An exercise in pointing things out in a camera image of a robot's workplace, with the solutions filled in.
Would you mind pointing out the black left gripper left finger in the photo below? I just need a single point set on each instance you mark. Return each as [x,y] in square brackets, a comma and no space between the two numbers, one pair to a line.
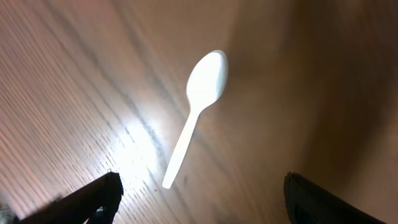
[97,202]

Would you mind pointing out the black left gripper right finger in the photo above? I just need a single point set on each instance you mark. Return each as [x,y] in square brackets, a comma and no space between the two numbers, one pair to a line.
[306,203]

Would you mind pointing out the white plastic spoon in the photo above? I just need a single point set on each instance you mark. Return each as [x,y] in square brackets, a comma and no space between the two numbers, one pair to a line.
[205,85]

